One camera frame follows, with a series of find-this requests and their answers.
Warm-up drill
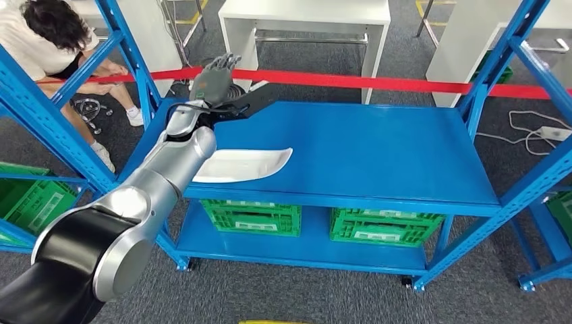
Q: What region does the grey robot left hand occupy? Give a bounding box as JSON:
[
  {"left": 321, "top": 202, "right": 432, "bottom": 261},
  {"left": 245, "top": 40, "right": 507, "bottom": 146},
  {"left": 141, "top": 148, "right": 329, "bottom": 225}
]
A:
[{"left": 189, "top": 53, "right": 243, "bottom": 107}]

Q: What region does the white curved plastic part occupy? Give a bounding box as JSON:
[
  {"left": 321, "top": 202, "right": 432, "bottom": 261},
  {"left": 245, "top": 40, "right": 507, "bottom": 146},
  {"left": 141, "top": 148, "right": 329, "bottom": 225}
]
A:
[{"left": 192, "top": 146, "right": 295, "bottom": 185}]

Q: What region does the white cabinet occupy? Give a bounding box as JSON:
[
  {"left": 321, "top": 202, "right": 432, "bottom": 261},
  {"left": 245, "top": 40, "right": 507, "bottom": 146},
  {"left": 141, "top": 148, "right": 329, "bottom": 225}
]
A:
[{"left": 69, "top": 0, "right": 183, "bottom": 97}]

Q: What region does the white table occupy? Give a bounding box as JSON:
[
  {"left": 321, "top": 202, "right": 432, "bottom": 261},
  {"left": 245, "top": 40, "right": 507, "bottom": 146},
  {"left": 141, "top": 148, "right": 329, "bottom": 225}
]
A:
[
  {"left": 217, "top": 0, "right": 393, "bottom": 105},
  {"left": 424, "top": 0, "right": 572, "bottom": 109}
]

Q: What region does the chrome chair base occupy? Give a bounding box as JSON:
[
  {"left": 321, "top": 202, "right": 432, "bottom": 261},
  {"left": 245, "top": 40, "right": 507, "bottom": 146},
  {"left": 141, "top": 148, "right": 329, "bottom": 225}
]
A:
[{"left": 71, "top": 97, "right": 115, "bottom": 136}]

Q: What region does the green plastic crate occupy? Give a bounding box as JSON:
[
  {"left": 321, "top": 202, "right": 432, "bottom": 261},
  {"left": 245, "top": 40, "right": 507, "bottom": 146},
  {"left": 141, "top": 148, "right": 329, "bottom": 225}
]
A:
[
  {"left": 469, "top": 49, "right": 515, "bottom": 86},
  {"left": 200, "top": 198, "right": 303, "bottom": 238},
  {"left": 0, "top": 161, "right": 80, "bottom": 245},
  {"left": 329, "top": 207, "right": 447, "bottom": 248},
  {"left": 545, "top": 190, "right": 572, "bottom": 247}
]

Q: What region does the red barrier belt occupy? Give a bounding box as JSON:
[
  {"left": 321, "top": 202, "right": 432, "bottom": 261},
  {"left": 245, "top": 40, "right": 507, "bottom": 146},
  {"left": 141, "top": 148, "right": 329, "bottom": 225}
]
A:
[{"left": 35, "top": 66, "right": 572, "bottom": 101}]

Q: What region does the person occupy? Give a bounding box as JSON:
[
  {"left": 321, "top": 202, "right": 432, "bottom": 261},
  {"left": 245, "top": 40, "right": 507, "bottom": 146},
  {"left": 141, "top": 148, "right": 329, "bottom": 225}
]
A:
[{"left": 0, "top": 0, "right": 145, "bottom": 175}]

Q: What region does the white power strip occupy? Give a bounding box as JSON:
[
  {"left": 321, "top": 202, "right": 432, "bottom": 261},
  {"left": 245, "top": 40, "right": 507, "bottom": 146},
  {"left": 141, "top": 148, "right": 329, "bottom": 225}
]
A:
[{"left": 538, "top": 126, "right": 572, "bottom": 142}]

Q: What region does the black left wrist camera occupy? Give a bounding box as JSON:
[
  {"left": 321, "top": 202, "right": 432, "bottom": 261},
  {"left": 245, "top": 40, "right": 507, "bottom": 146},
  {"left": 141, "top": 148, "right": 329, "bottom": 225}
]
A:
[{"left": 207, "top": 100, "right": 275, "bottom": 131}]

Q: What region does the chrome tube frame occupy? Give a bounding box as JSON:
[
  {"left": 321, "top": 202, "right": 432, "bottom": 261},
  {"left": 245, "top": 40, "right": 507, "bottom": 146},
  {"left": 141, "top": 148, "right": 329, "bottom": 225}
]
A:
[
  {"left": 415, "top": 0, "right": 442, "bottom": 49},
  {"left": 158, "top": 0, "right": 209, "bottom": 68}
]

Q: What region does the white cable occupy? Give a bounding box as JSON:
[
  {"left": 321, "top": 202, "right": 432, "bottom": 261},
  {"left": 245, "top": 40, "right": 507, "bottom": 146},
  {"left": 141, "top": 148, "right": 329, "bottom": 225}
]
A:
[{"left": 475, "top": 109, "right": 572, "bottom": 157}]

